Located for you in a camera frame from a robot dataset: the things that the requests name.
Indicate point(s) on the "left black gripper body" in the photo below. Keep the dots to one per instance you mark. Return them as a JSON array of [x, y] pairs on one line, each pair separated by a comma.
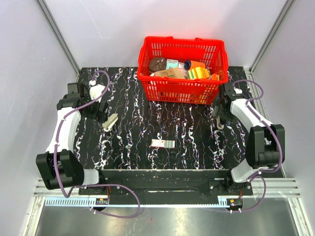
[[93, 111]]

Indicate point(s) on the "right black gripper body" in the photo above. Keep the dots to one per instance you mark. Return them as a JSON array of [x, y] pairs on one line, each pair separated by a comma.
[[223, 113]]

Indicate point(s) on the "beige staple remover tool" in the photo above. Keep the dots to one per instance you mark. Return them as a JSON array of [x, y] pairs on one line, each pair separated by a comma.
[[220, 126]]

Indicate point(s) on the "beige stapler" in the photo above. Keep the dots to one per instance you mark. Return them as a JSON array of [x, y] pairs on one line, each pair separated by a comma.
[[110, 122]]

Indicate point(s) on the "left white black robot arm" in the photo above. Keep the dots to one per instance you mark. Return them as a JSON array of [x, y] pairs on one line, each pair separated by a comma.
[[59, 165]]

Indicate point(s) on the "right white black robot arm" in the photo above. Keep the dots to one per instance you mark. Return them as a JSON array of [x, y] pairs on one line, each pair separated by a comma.
[[266, 141]]

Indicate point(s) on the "small staples box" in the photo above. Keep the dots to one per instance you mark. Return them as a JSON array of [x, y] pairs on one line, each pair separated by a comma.
[[162, 143]]

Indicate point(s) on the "orange small packet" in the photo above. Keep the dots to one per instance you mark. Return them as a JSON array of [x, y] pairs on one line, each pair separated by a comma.
[[214, 77]]

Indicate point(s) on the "yellow green striped box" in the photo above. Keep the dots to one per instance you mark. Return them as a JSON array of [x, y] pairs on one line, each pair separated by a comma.
[[198, 73]]

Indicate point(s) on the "orange bottle blue cap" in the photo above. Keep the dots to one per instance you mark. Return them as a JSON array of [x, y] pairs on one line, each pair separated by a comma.
[[190, 64]]

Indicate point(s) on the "red plastic shopping basket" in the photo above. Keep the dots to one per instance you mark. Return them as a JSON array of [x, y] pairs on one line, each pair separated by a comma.
[[209, 51]]

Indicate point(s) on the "brown cardboard box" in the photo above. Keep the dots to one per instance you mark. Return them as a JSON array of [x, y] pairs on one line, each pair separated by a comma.
[[170, 73]]

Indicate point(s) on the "light blue small box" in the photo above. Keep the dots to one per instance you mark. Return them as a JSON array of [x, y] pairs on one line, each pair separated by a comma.
[[171, 63]]

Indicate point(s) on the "brown round cookie pack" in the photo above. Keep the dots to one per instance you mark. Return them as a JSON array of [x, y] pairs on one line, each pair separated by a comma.
[[157, 64]]

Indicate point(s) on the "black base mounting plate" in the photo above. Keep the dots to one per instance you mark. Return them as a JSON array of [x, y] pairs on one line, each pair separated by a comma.
[[208, 182]]

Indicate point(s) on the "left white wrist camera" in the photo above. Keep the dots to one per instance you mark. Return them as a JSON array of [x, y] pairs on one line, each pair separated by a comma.
[[96, 90]]

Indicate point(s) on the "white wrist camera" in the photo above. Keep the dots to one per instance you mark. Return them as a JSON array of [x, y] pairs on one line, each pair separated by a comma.
[[238, 91], [96, 90]]

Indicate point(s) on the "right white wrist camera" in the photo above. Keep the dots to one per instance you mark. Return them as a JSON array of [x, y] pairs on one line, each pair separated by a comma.
[[238, 91]]

